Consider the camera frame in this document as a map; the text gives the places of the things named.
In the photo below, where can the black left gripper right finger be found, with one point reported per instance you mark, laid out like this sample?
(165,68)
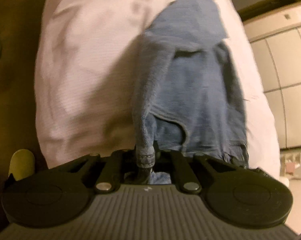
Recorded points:
(242,197)

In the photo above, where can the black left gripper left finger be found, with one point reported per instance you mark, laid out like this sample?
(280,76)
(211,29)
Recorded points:
(58,195)

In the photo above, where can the blue denim jeans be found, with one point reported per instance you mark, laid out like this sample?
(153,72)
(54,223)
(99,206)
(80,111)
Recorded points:
(187,96)

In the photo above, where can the white duvet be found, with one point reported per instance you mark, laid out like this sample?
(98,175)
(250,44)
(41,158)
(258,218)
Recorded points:
(85,74)

